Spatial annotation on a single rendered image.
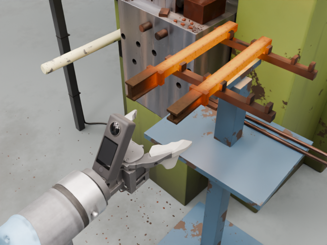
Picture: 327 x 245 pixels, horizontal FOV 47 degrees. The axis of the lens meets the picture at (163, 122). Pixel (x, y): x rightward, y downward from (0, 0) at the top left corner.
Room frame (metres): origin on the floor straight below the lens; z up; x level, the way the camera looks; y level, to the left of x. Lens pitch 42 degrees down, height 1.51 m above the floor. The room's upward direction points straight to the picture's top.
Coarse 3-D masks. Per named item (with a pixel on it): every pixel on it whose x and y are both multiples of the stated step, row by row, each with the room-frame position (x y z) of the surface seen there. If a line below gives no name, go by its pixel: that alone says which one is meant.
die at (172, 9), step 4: (148, 0) 1.30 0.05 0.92; (156, 0) 1.27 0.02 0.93; (160, 0) 1.26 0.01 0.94; (164, 0) 1.24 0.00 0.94; (168, 0) 1.23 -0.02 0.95; (172, 0) 1.22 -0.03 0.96; (176, 0) 1.21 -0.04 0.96; (156, 4) 1.27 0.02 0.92; (160, 4) 1.26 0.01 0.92; (164, 4) 1.24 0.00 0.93; (168, 4) 1.23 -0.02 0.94; (172, 4) 1.22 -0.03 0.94; (176, 4) 1.21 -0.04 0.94; (172, 8) 1.22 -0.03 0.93; (176, 8) 1.21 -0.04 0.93; (180, 8) 1.23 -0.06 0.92; (176, 12) 1.21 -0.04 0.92
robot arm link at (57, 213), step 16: (48, 192) 0.38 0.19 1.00; (64, 192) 0.38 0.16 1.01; (32, 208) 0.35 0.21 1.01; (48, 208) 0.35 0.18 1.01; (64, 208) 0.35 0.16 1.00; (80, 208) 0.36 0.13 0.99; (16, 224) 0.32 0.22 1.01; (32, 224) 0.32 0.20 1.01; (48, 224) 0.33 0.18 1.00; (64, 224) 0.33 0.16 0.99; (80, 224) 0.35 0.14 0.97; (0, 240) 0.31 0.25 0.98; (16, 240) 0.30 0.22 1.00; (32, 240) 0.30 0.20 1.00; (48, 240) 0.31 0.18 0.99; (64, 240) 0.32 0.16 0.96
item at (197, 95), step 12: (264, 36) 0.91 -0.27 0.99; (252, 48) 0.85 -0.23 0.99; (264, 48) 0.87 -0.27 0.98; (240, 60) 0.80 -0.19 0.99; (252, 60) 0.82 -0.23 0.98; (216, 72) 0.74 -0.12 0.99; (228, 72) 0.74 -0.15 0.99; (192, 84) 0.69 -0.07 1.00; (204, 84) 0.70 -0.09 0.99; (216, 84) 0.70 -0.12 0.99; (192, 96) 0.65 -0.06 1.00; (204, 96) 0.65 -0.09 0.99; (168, 108) 0.61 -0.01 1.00; (180, 108) 0.61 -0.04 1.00; (192, 108) 0.63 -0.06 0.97; (168, 120) 0.60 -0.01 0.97; (180, 120) 0.60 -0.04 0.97
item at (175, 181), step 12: (132, 108) 1.30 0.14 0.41; (144, 108) 1.25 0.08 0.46; (144, 120) 1.25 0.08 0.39; (156, 120) 1.19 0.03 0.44; (144, 132) 1.25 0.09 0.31; (144, 144) 1.25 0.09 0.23; (156, 168) 1.20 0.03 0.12; (180, 168) 1.09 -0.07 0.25; (192, 168) 1.09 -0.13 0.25; (156, 180) 1.20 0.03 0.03; (168, 180) 1.14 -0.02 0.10; (180, 180) 1.09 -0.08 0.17; (192, 180) 1.09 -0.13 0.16; (204, 180) 1.16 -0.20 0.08; (168, 192) 1.14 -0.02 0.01; (180, 192) 1.09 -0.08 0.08; (192, 192) 1.10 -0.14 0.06
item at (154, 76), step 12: (228, 24) 0.98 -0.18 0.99; (204, 36) 0.91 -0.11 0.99; (216, 36) 0.91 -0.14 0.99; (192, 48) 0.85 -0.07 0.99; (204, 48) 0.87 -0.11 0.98; (168, 60) 0.80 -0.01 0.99; (180, 60) 0.80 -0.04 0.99; (144, 72) 0.73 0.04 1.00; (156, 72) 0.73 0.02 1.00; (168, 72) 0.76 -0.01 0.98; (132, 84) 0.68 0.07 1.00; (144, 84) 0.71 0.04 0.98; (156, 84) 0.73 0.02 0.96; (132, 96) 0.68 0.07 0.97
